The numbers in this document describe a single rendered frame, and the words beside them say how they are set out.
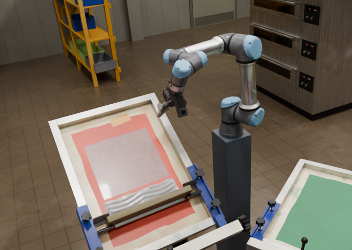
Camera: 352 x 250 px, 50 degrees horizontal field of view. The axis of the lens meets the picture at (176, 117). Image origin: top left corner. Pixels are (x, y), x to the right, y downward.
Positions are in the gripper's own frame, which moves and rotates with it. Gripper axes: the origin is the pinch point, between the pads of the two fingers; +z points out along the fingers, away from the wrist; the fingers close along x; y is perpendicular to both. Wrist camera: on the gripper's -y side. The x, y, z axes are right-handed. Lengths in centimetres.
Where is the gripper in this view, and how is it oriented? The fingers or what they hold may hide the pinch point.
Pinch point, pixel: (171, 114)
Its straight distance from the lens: 190.8
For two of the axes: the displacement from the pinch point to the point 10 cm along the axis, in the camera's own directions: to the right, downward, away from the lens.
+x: -8.9, 2.7, -3.7
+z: -1.7, 5.5, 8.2
